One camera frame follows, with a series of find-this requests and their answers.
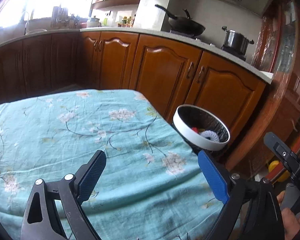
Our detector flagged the white foam fruit net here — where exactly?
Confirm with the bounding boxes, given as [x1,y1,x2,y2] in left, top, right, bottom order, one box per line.
[199,130,220,142]

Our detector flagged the white rimmed trash bin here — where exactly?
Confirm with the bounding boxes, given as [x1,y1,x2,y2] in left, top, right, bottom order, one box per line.
[172,105,231,153]

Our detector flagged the wooden kitchen cabinets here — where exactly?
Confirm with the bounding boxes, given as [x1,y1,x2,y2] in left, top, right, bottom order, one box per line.
[0,31,267,131]

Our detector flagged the person's right hand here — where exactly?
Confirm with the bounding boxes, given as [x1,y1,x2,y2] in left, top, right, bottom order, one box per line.
[276,191,300,240]

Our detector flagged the yellow floor object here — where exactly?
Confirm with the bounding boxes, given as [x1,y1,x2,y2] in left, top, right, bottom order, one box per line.
[266,160,290,183]

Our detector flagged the gas stove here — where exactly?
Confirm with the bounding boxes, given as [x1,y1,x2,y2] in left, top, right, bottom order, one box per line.
[169,30,247,61]

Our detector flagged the teal floral tablecloth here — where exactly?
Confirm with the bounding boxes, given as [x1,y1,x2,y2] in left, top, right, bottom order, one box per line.
[0,89,223,239]

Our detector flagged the steel cooking pot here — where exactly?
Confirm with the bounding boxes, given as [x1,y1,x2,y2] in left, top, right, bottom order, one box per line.
[222,26,255,55]

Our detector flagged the black wok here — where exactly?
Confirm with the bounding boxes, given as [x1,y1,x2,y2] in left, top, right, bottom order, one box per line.
[155,4,206,37]

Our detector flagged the white kettle pot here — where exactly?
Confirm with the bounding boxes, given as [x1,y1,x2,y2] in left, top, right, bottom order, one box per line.
[87,16,101,28]

